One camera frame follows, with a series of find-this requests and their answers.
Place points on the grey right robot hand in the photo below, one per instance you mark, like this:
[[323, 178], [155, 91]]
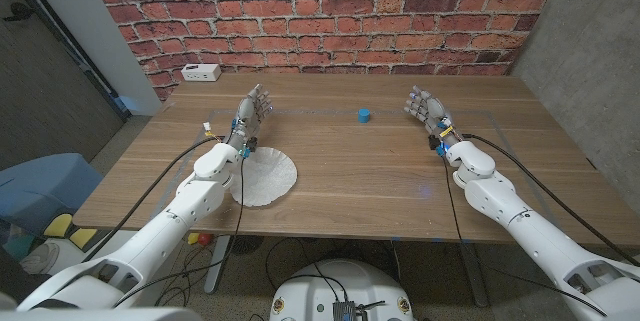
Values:
[[431, 111]]

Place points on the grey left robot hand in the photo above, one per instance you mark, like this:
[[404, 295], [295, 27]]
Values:
[[247, 113]]

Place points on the white paper coffee filter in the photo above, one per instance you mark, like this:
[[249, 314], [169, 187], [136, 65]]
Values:
[[270, 176]]

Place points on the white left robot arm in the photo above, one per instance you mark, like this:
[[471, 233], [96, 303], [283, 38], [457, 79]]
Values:
[[200, 201]]

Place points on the blue bottle cap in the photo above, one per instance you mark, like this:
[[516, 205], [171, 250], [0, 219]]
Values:
[[364, 116]]

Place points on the white power strip box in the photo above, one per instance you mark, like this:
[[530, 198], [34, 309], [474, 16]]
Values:
[[201, 72]]

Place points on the red brick print backdrop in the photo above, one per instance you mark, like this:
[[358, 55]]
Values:
[[325, 16]]

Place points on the small red ball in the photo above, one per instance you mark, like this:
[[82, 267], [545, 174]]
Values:
[[205, 239]]

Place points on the small yellow ball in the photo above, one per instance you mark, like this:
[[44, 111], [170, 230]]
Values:
[[193, 238]]

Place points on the grey metal table leg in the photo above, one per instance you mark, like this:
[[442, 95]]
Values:
[[218, 263], [474, 276]]

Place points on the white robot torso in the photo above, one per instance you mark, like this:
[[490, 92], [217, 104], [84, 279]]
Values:
[[340, 281]]

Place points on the yellow foam pad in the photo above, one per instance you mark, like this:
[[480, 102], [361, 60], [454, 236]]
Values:
[[83, 237], [58, 225]]

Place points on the blue upholstered seat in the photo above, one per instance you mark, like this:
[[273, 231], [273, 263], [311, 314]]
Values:
[[45, 186]]

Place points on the grey electronics box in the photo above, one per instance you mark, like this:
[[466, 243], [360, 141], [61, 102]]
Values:
[[344, 312]]

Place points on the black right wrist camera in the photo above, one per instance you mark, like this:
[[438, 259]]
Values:
[[433, 142]]

